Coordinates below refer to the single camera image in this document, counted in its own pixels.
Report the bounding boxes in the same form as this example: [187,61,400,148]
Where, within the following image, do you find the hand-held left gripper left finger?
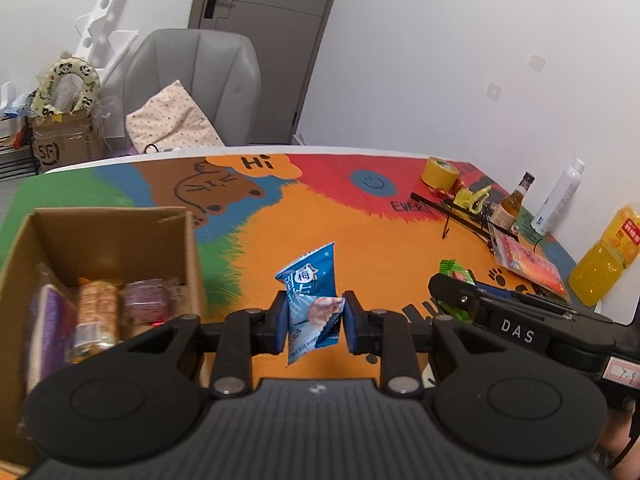
[122,291,292,396]

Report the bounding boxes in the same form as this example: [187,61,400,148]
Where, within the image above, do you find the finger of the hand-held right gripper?
[472,284,616,326]
[427,272,493,328]

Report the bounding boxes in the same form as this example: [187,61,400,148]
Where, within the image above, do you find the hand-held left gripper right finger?
[342,291,503,396]

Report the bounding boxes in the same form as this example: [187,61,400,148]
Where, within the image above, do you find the bright green triangular packet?
[439,258,476,322]

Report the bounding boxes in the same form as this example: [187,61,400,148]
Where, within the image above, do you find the blue triangular snack packet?
[275,242,347,368]

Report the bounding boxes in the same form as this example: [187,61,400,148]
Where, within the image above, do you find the purple cake packet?
[120,279,183,338]

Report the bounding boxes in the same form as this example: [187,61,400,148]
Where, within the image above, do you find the brown cardboard box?
[0,207,208,466]

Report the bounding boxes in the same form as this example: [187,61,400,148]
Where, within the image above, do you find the long orange cracker pack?
[67,280,122,363]

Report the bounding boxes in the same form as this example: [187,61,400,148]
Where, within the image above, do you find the white bar pack blue label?
[27,284,78,393]

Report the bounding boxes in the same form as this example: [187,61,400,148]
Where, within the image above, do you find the person's right forearm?
[607,395,640,480]

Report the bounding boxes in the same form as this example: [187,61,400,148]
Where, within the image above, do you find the red packet in clear bag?
[487,225,572,303]

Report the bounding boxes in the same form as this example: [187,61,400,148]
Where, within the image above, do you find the orange juice bottle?
[567,201,640,308]

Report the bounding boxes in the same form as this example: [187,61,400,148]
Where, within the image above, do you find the black sticks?
[410,191,521,247]

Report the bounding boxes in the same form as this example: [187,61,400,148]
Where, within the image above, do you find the brown glass bottle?
[492,171,536,233]

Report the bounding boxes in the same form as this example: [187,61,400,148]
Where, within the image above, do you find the yellow green hair clip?
[452,185,493,213]

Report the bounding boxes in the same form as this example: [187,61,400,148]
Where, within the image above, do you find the white spray bottle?
[530,158,586,236]

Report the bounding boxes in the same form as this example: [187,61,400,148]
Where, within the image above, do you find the colourful cat printed table mat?
[0,152,576,396]

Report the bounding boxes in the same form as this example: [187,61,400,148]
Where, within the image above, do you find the yellow tape roll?
[421,156,460,192]

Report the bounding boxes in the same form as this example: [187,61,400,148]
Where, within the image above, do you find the cream dotted cushion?
[125,80,223,153]

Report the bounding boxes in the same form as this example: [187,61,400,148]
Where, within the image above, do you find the grey upholstered chair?
[100,29,262,156]

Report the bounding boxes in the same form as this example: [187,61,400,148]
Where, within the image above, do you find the grey door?
[189,0,348,146]

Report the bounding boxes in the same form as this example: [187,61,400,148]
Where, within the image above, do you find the taped cardboard box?
[26,110,106,167]

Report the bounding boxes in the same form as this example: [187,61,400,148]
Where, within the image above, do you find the black metal shoe rack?
[0,130,38,183]

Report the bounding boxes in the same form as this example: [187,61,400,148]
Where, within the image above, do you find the panda print neck pillow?
[31,50,101,117]

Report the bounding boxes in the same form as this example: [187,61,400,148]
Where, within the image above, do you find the white perforated rack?
[74,0,138,68]

